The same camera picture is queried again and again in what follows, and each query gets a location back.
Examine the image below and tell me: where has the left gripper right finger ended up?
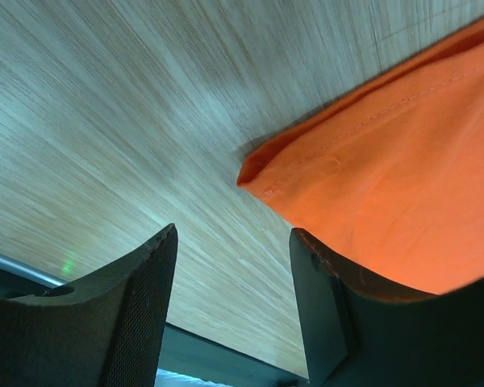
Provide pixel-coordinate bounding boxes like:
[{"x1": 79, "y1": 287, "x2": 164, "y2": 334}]
[{"x1": 290, "y1": 228, "x2": 484, "y2": 386}]

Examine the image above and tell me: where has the aluminium rail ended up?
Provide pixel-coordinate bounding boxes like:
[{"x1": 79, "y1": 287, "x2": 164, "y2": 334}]
[{"x1": 0, "y1": 253, "x2": 68, "y2": 289}]

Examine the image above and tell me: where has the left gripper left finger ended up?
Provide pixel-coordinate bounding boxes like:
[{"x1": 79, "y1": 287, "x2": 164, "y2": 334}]
[{"x1": 0, "y1": 225, "x2": 177, "y2": 386}]

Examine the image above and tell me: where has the orange t shirt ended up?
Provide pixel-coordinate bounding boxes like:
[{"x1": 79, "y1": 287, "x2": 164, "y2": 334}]
[{"x1": 237, "y1": 18, "x2": 484, "y2": 294}]

